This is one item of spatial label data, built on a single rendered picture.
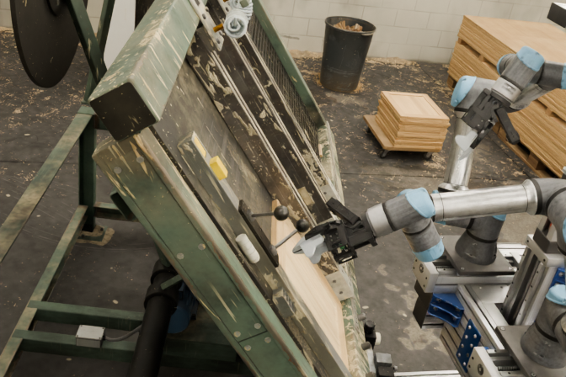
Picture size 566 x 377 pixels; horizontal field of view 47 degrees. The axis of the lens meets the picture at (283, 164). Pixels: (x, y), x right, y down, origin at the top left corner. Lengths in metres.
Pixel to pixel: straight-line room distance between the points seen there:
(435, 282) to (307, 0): 5.23
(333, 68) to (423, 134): 1.48
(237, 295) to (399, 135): 3.97
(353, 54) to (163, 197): 5.20
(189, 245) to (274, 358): 0.36
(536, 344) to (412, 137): 3.42
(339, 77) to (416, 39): 1.65
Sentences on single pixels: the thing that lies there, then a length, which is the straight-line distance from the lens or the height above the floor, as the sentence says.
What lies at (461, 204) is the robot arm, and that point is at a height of 1.55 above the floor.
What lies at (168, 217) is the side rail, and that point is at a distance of 1.35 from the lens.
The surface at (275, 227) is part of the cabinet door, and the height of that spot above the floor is 1.28.
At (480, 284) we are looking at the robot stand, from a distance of 2.57.
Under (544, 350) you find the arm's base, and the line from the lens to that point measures 2.18.
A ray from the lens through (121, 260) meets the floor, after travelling 3.87.
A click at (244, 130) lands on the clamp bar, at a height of 1.51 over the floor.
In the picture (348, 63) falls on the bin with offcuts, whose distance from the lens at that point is 6.45.
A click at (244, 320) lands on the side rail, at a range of 1.50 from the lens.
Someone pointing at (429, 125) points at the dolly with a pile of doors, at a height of 0.34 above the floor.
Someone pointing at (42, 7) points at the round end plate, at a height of 1.75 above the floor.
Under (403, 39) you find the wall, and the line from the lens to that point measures 7.82.
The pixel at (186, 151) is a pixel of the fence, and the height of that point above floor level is 1.64.
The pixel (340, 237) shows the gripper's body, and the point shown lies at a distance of 1.58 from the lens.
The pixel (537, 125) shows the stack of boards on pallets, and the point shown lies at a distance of 5.92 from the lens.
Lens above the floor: 2.37
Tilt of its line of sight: 28 degrees down
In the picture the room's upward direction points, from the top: 10 degrees clockwise
